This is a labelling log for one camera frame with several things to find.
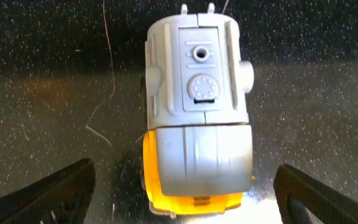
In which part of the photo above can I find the grey and yellow toy truck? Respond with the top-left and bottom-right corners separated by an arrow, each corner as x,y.
140,2 -> 256,219

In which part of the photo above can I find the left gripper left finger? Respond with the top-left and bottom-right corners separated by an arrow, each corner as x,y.
0,157 -> 96,224

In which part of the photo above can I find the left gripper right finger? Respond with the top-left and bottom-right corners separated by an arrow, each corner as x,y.
273,164 -> 358,224

